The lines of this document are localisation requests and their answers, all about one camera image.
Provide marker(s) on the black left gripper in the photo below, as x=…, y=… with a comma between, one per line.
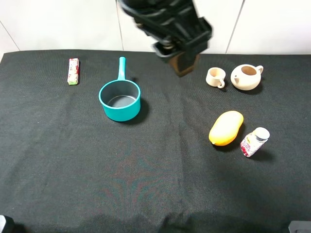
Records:
x=176, y=27

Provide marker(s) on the yellow mango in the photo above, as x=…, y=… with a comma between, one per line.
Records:
x=226, y=128

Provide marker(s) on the grey robot base corner left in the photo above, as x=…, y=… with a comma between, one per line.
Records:
x=3, y=223

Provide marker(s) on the grey robot base corner right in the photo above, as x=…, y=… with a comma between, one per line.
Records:
x=300, y=227

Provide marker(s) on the beige cup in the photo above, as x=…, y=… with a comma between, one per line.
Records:
x=215, y=77

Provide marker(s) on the beige teapot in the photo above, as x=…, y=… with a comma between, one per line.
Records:
x=246, y=77

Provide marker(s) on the teal saucepan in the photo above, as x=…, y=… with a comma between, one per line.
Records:
x=120, y=98

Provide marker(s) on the candy jar with silver lid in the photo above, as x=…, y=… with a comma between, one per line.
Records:
x=254, y=140

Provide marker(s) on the red candy box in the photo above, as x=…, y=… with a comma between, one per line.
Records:
x=73, y=73

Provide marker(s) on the black table cloth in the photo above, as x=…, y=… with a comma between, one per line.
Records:
x=65, y=167

